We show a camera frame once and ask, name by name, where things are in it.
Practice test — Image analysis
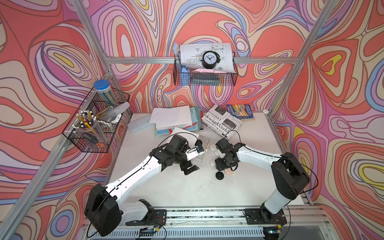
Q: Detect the black earphone case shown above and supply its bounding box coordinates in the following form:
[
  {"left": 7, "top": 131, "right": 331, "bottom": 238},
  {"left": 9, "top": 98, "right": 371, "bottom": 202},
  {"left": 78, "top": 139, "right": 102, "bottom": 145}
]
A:
[{"left": 215, "top": 172, "right": 224, "bottom": 180}]

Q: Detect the stack of folders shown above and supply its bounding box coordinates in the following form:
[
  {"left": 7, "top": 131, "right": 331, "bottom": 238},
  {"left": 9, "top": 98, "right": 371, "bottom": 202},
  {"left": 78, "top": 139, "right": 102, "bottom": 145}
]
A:
[{"left": 155, "top": 107, "right": 201, "bottom": 137}]

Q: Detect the white drawer cabinet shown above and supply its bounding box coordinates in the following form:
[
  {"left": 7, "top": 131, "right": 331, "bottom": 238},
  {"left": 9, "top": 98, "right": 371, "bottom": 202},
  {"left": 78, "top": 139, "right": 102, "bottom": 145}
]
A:
[{"left": 171, "top": 128, "right": 200, "bottom": 148}]

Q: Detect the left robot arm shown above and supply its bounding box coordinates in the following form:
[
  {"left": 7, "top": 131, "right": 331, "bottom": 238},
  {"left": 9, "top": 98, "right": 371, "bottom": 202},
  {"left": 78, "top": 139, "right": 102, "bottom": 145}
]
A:
[{"left": 84, "top": 133, "right": 205, "bottom": 237}]

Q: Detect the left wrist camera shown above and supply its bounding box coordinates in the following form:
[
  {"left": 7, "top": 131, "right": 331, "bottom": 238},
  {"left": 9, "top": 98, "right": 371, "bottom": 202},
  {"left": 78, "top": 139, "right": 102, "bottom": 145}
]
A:
[{"left": 185, "top": 146, "right": 205, "bottom": 161}]

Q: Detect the black alarm clock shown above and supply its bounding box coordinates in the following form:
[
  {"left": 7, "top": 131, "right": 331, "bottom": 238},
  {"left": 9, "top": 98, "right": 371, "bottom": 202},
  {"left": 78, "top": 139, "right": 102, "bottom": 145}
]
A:
[{"left": 201, "top": 51, "right": 221, "bottom": 70}]

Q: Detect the blue lid pencil jar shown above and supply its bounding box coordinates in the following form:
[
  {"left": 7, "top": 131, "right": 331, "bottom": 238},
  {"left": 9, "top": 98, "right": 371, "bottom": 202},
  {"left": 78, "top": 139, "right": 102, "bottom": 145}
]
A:
[{"left": 94, "top": 80, "right": 119, "bottom": 107}]

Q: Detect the translucent plastic box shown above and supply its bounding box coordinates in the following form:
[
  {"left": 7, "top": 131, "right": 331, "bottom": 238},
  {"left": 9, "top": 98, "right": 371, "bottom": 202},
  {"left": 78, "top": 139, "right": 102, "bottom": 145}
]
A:
[{"left": 128, "top": 115, "right": 155, "bottom": 134}]

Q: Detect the black wire wall basket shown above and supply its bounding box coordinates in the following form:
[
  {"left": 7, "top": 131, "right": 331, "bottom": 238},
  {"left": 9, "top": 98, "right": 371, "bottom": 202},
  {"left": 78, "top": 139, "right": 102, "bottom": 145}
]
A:
[{"left": 173, "top": 52, "right": 239, "bottom": 87}]

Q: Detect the blue magazine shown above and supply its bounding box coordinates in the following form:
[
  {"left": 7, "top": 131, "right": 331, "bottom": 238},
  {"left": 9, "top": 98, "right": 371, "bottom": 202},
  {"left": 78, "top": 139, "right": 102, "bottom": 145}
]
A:
[{"left": 226, "top": 105, "right": 254, "bottom": 120}]

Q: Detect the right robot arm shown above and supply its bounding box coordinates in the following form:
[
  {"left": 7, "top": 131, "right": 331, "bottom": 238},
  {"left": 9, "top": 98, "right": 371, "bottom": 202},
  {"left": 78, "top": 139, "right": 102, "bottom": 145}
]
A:
[{"left": 215, "top": 139, "right": 311, "bottom": 224}]

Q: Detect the white book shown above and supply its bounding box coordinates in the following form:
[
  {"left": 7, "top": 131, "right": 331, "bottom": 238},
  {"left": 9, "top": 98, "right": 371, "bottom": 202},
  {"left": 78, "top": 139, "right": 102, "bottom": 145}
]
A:
[{"left": 150, "top": 106, "right": 192, "bottom": 131}]

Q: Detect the black wire side basket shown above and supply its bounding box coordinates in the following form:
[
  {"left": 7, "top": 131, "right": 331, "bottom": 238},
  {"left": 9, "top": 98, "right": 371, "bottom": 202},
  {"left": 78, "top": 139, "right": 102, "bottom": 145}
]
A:
[{"left": 62, "top": 90, "right": 124, "bottom": 153}]

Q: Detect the white stapler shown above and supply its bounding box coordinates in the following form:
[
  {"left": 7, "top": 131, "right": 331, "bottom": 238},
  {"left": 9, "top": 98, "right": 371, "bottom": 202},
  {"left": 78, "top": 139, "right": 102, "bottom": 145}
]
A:
[{"left": 99, "top": 102, "right": 130, "bottom": 122}]

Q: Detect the white drawing paper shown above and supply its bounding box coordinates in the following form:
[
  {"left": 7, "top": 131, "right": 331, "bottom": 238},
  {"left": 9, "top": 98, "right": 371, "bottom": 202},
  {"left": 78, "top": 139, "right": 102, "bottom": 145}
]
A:
[{"left": 180, "top": 43, "right": 236, "bottom": 73}]

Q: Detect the folded newspaper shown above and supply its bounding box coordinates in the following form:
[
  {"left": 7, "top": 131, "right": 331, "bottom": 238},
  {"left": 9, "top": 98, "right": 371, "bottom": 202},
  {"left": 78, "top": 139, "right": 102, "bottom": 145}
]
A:
[{"left": 202, "top": 105, "right": 243, "bottom": 140}]

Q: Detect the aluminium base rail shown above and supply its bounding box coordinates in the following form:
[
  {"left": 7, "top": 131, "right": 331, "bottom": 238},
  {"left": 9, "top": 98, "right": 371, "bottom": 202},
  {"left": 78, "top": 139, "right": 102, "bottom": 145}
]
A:
[{"left": 104, "top": 205, "right": 339, "bottom": 240}]

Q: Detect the pink earphone case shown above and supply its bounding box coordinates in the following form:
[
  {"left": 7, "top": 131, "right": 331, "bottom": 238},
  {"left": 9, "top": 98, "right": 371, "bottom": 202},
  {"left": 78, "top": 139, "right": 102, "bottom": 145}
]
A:
[{"left": 224, "top": 169, "right": 233, "bottom": 176}]

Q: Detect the clear plastic drawer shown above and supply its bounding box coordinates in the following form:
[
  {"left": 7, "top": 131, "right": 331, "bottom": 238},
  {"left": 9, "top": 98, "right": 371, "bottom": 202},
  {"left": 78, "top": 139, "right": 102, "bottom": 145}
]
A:
[{"left": 193, "top": 135, "right": 210, "bottom": 163}]

